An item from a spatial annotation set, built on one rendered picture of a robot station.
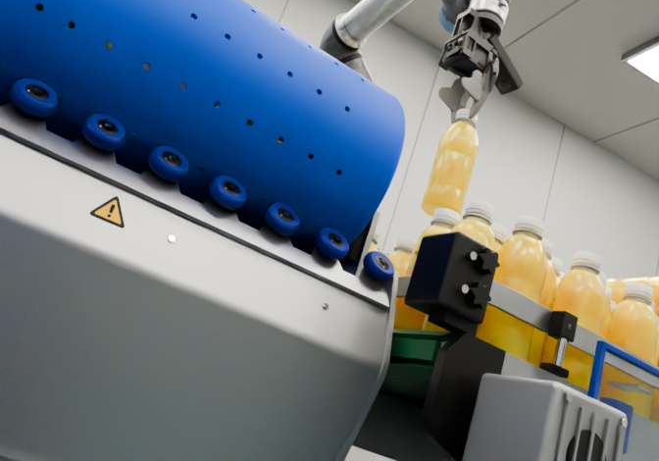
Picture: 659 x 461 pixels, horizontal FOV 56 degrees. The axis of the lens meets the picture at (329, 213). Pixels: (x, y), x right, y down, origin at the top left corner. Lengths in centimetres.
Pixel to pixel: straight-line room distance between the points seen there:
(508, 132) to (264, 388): 412
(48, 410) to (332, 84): 48
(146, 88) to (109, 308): 24
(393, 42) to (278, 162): 371
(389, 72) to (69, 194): 375
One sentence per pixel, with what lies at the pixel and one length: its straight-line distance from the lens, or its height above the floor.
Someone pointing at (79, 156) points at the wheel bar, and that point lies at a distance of 68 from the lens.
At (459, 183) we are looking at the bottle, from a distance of 108.
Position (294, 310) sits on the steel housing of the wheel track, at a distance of 72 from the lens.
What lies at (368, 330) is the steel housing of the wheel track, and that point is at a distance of 77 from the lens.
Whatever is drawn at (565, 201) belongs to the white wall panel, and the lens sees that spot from 492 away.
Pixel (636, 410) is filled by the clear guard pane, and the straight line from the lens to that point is 89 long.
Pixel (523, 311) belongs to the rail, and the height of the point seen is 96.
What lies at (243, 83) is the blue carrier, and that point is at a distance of 73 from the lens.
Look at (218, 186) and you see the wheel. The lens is 72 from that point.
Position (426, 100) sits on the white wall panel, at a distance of 438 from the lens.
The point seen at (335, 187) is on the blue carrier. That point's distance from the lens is 77.
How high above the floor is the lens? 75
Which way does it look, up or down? 18 degrees up
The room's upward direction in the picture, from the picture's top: 19 degrees clockwise
